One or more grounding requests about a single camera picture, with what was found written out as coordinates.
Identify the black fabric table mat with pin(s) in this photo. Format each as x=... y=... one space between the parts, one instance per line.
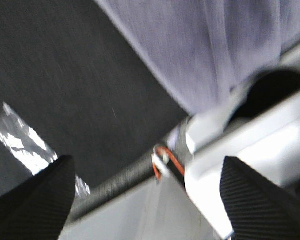
x=77 y=83

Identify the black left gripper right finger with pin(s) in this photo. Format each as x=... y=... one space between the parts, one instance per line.
x=257 y=208

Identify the orange ring clip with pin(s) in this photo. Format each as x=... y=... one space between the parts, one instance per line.
x=166 y=164

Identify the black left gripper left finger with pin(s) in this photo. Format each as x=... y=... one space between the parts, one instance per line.
x=39 y=207

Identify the clear tape strip left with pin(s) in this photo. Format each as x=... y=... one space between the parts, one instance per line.
x=23 y=153

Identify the grey-blue towel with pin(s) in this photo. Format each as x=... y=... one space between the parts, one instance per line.
x=200 y=50

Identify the grey perforated laundry basket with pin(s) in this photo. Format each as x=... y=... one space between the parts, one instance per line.
x=268 y=142

